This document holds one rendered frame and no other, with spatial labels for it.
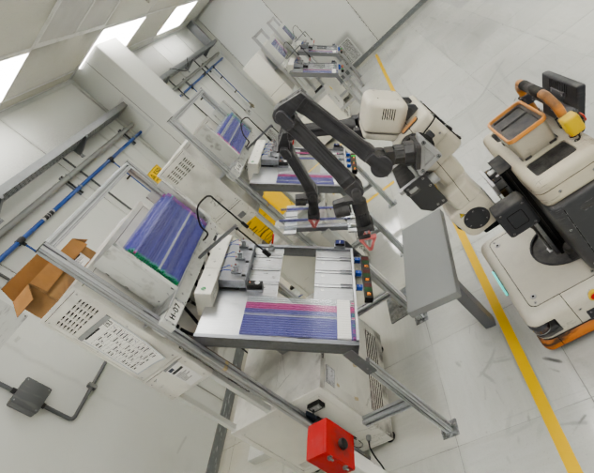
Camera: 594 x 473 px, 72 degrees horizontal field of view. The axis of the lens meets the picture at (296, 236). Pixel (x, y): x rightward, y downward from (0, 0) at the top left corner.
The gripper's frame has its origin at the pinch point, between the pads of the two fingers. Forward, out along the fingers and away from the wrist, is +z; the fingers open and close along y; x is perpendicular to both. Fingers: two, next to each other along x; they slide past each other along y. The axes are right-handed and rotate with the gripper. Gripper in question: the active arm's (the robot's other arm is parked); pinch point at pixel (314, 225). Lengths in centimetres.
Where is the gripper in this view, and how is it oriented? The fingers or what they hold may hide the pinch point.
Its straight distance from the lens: 235.9
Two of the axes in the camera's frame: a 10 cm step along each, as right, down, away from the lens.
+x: 10.0, -0.4, -0.8
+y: -0.5, 5.5, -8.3
